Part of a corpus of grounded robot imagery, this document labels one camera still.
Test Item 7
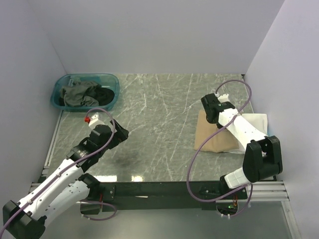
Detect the beige t shirt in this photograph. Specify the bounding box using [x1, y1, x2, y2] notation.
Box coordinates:
[194, 110, 239, 153]

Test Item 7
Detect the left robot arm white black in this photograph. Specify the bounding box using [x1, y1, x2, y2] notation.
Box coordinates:
[2, 120, 129, 239]

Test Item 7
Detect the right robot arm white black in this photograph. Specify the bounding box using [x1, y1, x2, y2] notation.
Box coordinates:
[201, 93, 283, 199]

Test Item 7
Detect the black t shirt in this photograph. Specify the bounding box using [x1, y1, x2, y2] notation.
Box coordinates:
[94, 87, 115, 106]

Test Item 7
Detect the folded white t shirt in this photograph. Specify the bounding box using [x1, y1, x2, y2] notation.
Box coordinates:
[226, 114, 268, 154]

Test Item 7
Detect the grey green t shirt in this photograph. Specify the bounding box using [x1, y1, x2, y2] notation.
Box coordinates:
[60, 81, 101, 107]

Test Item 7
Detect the teal plastic laundry basket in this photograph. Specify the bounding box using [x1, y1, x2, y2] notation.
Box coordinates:
[50, 74, 120, 112]

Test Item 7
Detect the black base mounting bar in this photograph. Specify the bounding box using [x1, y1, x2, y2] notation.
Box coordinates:
[80, 181, 248, 215]

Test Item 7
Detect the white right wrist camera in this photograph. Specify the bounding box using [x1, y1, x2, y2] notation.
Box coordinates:
[217, 94, 229, 103]

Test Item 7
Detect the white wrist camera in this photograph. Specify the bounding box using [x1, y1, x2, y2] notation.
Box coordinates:
[84, 113, 105, 129]
[217, 94, 229, 103]

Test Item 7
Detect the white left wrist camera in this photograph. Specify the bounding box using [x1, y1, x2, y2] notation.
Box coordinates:
[84, 113, 105, 129]

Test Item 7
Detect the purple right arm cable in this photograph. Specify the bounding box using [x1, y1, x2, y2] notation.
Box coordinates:
[186, 79, 254, 218]

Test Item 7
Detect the aluminium frame rail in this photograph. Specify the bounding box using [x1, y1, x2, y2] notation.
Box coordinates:
[29, 181, 290, 205]

